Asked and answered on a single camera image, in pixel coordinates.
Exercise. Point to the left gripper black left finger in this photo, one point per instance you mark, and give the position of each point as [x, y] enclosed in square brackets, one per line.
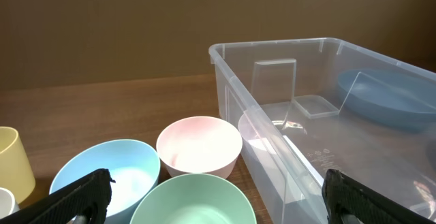
[82, 201]

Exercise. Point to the dark blue plate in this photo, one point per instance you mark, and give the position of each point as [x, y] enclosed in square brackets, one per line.
[389, 98]

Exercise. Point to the mint green bowl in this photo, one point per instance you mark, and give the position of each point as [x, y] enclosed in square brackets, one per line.
[195, 199]

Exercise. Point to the cream cup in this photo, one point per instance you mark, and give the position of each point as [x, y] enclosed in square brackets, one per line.
[8, 204]

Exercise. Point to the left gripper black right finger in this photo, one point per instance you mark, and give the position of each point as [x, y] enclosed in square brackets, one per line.
[349, 201]

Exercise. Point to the yellow cup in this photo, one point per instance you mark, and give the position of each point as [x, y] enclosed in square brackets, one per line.
[16, 173]

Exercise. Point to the clear plastic storage bin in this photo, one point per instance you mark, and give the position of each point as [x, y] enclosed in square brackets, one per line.
[288, 87]

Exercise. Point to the light blue bowl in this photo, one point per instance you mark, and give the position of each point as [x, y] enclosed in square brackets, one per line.
[133, 165]

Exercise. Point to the white label in bin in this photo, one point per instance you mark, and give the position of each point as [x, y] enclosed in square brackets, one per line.
[277, 173]

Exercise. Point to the pink bowl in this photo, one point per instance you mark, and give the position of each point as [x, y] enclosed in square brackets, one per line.
[199, 144]

